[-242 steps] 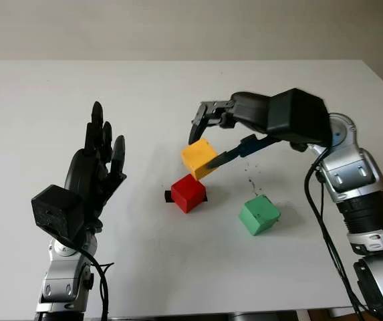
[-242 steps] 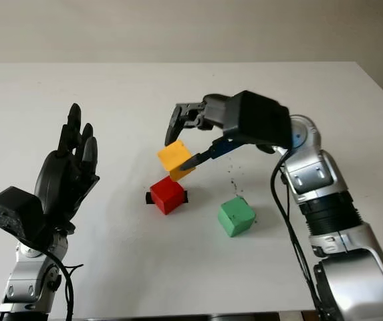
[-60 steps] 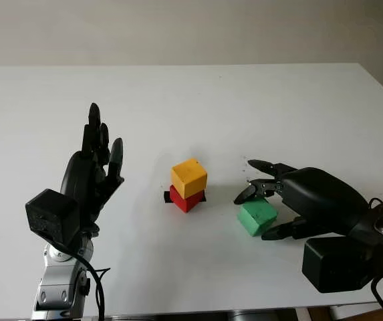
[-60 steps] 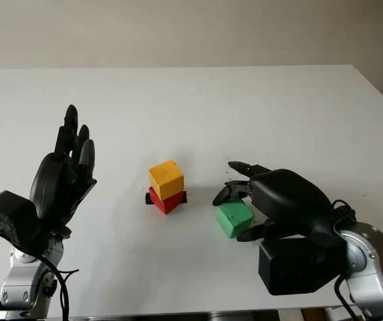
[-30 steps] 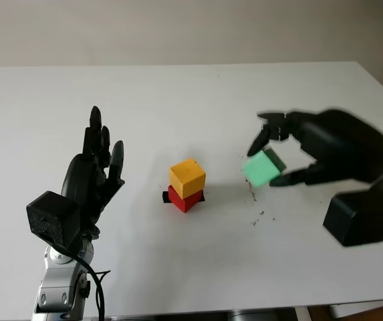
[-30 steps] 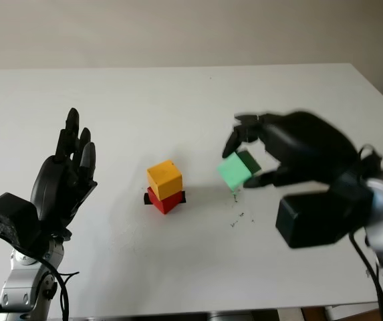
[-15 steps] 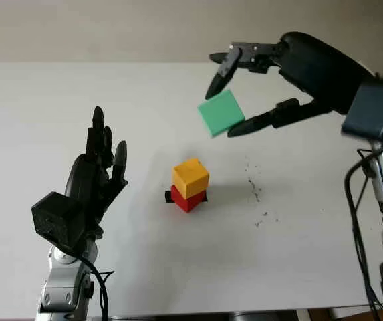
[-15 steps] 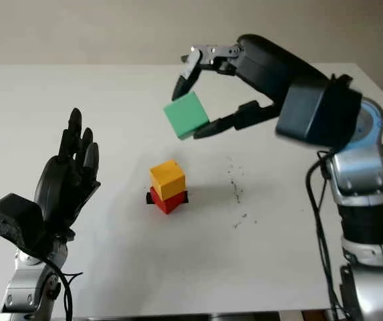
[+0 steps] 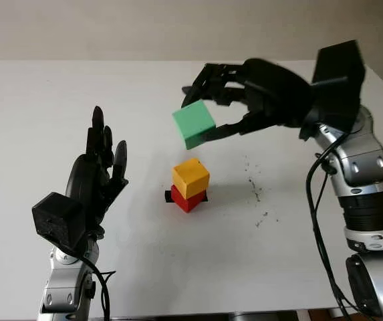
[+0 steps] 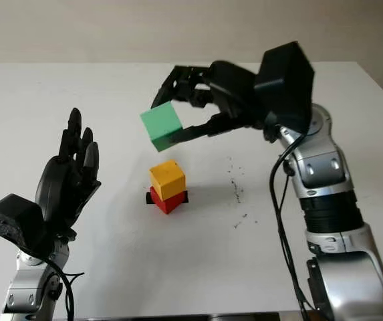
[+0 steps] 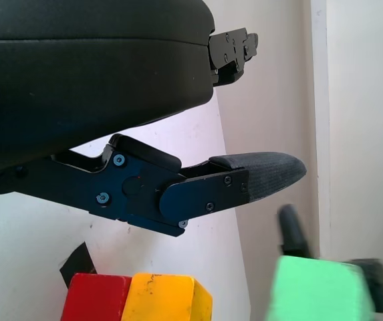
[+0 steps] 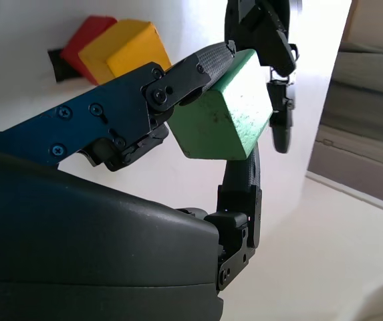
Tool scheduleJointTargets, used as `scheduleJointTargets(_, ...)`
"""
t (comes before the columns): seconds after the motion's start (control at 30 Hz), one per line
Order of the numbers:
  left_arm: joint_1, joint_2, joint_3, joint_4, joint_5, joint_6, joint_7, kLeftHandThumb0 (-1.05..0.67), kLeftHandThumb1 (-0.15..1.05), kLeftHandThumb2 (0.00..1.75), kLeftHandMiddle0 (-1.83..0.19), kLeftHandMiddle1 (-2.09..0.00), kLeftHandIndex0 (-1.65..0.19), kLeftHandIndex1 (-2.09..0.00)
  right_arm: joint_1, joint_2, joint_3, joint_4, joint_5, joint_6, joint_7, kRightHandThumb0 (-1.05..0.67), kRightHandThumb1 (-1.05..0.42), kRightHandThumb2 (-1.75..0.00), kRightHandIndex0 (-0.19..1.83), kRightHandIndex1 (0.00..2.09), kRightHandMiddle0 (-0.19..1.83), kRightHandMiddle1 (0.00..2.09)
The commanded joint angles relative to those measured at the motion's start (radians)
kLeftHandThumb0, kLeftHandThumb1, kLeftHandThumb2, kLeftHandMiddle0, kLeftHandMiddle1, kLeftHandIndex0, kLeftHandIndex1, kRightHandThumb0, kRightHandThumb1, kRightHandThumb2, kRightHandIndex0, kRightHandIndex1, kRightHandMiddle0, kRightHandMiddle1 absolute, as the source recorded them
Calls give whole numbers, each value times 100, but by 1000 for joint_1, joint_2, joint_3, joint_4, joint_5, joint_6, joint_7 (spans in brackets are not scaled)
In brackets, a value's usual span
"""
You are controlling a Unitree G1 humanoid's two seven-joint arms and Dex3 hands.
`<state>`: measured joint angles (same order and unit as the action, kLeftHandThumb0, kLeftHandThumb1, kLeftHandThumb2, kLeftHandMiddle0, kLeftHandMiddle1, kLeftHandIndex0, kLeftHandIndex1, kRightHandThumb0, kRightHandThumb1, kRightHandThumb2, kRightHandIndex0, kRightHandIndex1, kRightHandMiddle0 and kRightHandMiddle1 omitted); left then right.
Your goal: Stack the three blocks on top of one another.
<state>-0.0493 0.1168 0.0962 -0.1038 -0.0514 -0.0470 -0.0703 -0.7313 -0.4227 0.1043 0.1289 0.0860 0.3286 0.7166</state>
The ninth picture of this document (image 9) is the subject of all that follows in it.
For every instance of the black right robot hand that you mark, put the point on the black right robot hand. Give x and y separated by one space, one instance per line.
271 93

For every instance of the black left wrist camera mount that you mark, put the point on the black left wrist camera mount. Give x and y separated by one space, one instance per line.
59 220

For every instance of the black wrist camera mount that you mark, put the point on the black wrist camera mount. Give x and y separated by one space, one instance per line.
59 220
340 87

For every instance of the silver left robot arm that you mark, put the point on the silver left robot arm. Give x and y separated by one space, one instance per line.
64 284

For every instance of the yellow wooden block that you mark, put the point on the yellow wooden block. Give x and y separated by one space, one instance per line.
191 177

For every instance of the black tape strip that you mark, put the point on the black tape strip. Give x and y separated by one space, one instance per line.
167 197

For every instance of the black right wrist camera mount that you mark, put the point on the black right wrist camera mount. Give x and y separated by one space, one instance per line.
340 87

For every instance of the red wooden block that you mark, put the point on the red wooden block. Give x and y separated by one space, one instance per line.
184 202

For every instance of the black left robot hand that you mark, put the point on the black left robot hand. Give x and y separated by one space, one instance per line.
84 177

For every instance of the green wooden block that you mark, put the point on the green wooden block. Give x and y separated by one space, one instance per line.
194 122

